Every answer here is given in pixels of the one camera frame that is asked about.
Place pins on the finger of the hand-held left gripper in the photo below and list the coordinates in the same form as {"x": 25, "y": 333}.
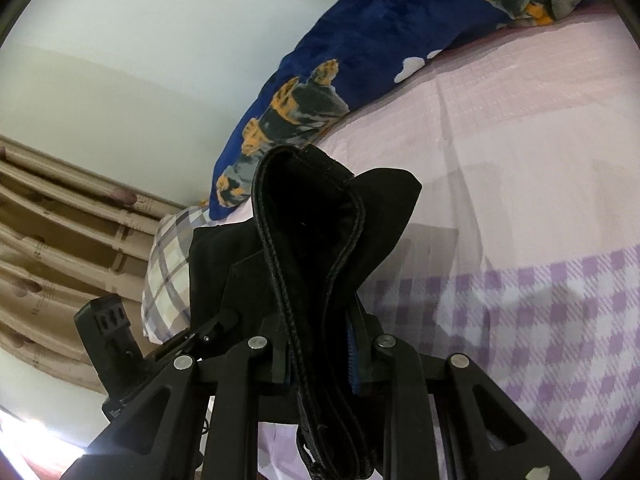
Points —
{"x": 215, "y": 325}

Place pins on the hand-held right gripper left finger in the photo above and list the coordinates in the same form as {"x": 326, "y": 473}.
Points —
{"x": 278, "y": 360}

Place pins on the purple checkered bed sheet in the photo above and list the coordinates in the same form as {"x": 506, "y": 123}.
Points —
{"x": 525, "y": 185}

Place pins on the blue printed fleece blanket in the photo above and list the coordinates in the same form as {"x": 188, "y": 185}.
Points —
{"x": 375, "y": 35}

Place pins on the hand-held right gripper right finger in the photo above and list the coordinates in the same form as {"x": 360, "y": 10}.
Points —
{"x": 354, "y": 360}

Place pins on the beige curtain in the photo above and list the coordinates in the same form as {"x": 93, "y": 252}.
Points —
{"x": 60, "y": 240}

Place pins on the black pants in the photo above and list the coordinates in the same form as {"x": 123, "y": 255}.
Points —
{"x": 310, "y": 220}

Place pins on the white plaid pillow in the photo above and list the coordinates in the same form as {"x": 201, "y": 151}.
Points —
{"x": 170, "y": 270}

